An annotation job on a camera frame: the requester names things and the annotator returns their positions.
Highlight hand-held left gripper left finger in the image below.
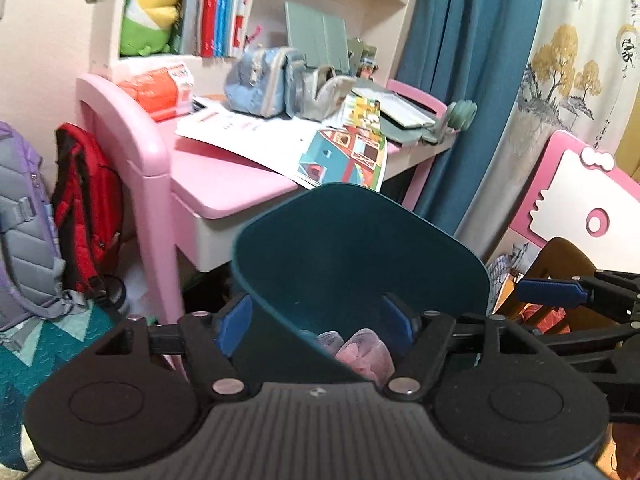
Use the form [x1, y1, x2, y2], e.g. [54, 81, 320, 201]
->
[95, 294, 253, 403]

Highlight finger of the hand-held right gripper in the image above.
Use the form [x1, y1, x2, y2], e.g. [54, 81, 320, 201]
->
[530, 322, 640, 368]
[517, 270, 640, 321]

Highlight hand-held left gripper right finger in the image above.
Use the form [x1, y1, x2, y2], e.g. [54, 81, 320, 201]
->
[381, 292, 536, 403]

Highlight dark teal trash bin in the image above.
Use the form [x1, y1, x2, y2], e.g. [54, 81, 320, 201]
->
[231, 182, 493, 396]

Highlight brown wooden chair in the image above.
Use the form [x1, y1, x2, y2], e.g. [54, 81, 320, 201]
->
[500, 237, 609, 336]

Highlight crumpled plastic waste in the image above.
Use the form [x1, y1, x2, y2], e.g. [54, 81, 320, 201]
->
[336, 327, 396, 382]

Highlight pink white board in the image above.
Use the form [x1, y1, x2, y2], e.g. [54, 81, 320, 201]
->
[492, 129, 640, 282]

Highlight pink desk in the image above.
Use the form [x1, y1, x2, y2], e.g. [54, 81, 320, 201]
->
[75, 72, 456, 326]

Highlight dark green folder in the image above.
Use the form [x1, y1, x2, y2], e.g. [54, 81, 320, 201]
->
[350, 77, 442, 147]

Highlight white paper sheets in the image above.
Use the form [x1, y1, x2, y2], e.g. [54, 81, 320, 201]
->
[175, 106, 323, 182]

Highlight red black backpack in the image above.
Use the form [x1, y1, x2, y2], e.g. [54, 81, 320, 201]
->
[52, 122, 126, 312]

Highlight teal patterned floor mat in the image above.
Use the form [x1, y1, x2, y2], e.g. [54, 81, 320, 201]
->
[0, 302, 187, 472]

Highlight purple grey backpack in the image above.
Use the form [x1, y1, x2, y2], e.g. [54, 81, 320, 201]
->
[0, 121, 101, 334]

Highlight grey pouch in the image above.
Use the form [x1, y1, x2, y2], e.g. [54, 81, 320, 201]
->
[300, 65, 359, 122]

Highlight teal curtain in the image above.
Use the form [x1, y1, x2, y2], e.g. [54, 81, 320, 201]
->
[395, 0, 551, 237]

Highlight light blue pouch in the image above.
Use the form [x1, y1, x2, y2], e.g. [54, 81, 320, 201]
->
[223, 46, 301, 119]

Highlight orange white package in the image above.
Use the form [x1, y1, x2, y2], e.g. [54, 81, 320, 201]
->
[116, 59, 195, 122]

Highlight tree printed curtain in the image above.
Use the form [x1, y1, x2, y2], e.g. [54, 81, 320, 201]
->
[452, 0, 640, 262]

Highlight green tablet case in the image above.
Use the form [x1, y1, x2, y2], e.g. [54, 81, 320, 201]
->
[284, 1, 351, 74]

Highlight white book with red label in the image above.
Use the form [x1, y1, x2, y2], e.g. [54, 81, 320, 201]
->
[231, 0, 264, 59]

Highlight yellow green plush toy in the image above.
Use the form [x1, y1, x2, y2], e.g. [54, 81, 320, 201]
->
[119, 0, 183, 57]

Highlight green desk crank handle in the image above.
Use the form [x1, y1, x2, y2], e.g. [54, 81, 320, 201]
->
[434, 100, 479, 144]

